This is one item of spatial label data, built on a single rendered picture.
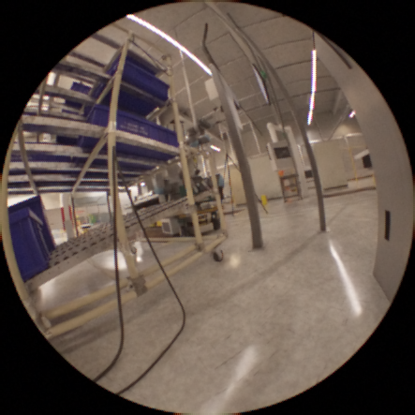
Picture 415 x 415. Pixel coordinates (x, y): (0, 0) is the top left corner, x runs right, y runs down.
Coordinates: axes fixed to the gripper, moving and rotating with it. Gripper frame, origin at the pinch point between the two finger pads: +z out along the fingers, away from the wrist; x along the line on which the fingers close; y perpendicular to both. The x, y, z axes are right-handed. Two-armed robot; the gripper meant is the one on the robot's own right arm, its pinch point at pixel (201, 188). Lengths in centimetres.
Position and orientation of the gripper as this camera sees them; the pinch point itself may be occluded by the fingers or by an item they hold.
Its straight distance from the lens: 139.1
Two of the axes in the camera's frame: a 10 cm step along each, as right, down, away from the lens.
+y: -5.0, 4.9, 7.1
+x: -6.9, 2.7, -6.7
